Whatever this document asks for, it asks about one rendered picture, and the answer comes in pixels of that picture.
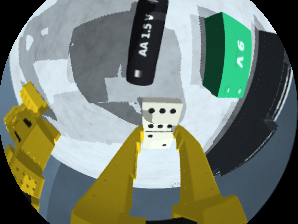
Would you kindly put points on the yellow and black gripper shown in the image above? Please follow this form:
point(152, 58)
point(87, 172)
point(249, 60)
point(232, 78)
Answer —
point(109, 199)

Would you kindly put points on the white domino with black pips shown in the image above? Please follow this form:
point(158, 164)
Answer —
point(160, 118)

